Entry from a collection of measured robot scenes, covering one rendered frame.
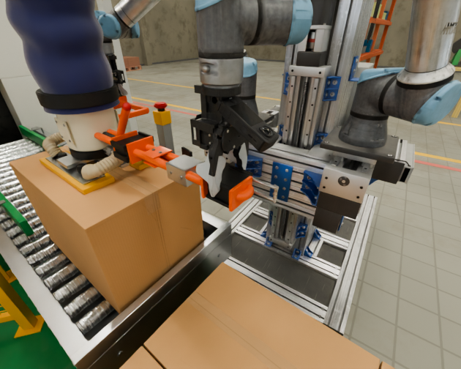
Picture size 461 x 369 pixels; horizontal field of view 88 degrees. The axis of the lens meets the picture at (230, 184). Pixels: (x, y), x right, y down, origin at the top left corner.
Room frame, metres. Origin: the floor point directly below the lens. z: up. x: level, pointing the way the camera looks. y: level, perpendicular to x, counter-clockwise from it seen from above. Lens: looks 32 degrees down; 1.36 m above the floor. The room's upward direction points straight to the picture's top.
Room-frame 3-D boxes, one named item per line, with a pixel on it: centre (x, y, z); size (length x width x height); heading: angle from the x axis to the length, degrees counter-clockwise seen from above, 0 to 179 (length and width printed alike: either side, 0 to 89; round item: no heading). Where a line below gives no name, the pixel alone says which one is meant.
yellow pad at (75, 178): (0.73, 0.54, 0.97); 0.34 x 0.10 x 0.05; 52
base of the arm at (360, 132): (0.80, -0.46, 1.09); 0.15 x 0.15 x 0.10
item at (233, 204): (0.43, 0.01, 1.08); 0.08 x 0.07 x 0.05; 52
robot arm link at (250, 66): (1.08, -0.05, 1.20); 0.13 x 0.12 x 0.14; 3
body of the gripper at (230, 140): (0.46, 0.02, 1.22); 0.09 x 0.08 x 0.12; 52
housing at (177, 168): (0.52, 0.11, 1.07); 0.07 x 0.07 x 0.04; 52
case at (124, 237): (0.78, 0.47, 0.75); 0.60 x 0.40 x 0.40; 52
